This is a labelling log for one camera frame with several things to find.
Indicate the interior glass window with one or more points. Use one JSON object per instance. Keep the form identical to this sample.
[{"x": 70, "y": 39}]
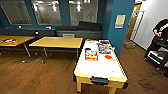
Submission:
[
  {"x": 15, "y": 12},
  {"x": 83, "y": 11},
  {"x": 46, "y": 12}
]

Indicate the grey chair back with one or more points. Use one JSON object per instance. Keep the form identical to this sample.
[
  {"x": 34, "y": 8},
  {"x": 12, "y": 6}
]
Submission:
[{"x": 68, "y": 35}]

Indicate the brown wooden door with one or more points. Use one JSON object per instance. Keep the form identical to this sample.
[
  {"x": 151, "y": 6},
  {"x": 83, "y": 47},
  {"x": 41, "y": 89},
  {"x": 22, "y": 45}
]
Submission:
[{"x": 130, "y": 26}]

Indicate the yellow wooden table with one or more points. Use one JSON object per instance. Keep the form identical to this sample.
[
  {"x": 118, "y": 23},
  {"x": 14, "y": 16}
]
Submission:
[
  {"x": 60, "y": 42},
  {"x": 13, "y": 40}
]

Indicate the yellow notice sheet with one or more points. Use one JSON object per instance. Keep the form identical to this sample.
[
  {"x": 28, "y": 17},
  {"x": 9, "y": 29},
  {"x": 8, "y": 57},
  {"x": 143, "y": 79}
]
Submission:
[{"x": 120, "y": 21}]

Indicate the dark grey sofa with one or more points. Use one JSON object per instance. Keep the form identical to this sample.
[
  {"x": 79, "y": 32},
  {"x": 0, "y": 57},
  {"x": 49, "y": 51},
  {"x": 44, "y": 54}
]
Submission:
[{"x": 81, "y": 30}]

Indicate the white flat dish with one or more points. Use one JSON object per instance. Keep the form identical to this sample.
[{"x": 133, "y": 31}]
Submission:
[{"x": 90, "y": 42}]

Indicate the cardboard box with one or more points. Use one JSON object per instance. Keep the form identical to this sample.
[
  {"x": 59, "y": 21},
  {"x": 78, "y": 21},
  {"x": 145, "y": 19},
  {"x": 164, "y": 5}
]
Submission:
[{"x": 129, "y": 44}]

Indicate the small dark round dish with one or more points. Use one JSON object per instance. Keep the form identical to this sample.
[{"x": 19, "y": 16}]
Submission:
[{"x": 88, "y": 49}]

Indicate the colourful board game box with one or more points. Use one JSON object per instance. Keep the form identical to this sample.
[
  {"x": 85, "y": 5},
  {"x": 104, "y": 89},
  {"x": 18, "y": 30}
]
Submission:
[{"x": 105, "y": 47}]

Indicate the red flat box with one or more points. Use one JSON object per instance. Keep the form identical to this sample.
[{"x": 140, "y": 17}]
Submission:
[{"x": 104, "y": 41}]

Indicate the yellow legged white game table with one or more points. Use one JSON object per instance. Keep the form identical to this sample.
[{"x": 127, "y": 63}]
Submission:
[{"x": 100, "y": 70}]

